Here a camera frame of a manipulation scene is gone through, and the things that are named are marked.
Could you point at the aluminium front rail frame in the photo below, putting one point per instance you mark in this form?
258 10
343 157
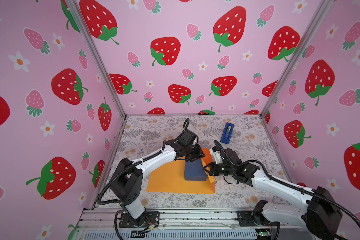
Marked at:
184 224

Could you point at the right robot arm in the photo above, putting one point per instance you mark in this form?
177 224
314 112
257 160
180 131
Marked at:
310 209

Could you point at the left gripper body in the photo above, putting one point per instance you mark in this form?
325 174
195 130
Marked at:
193 153

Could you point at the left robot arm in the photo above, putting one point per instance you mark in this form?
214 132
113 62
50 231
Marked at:
126 182

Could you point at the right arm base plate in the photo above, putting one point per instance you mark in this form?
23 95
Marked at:
249 219

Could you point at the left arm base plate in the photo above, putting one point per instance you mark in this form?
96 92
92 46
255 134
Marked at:
145 220

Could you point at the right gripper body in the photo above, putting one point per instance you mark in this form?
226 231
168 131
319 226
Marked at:
219 169

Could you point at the navy blue gift box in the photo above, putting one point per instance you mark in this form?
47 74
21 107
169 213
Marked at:
194 171

